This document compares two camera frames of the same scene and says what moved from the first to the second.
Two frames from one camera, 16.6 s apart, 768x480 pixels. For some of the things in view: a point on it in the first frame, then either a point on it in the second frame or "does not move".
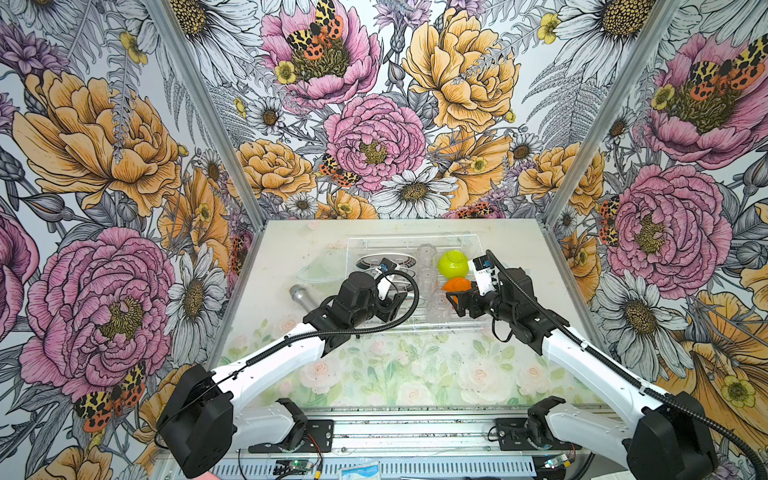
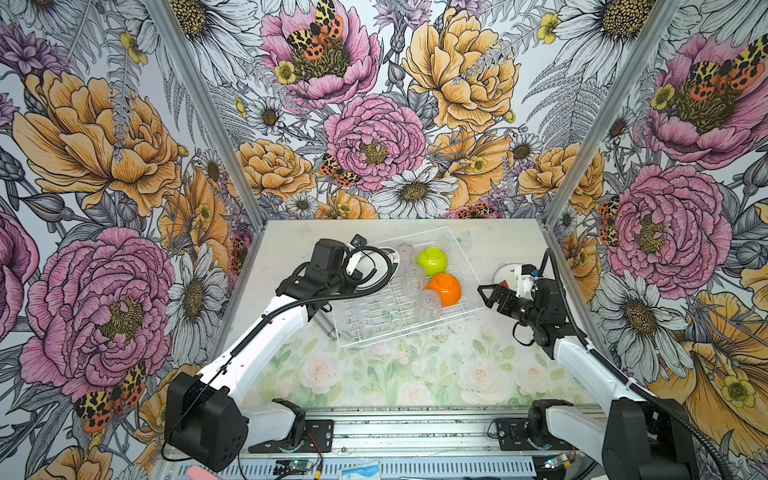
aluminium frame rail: (422, 430) does not move
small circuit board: (283, 466) does not move
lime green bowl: (453, 264) -> (433, 260)
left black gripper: (390, 307) -> (353, 279)
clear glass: (426, 254) -> (405, 252)
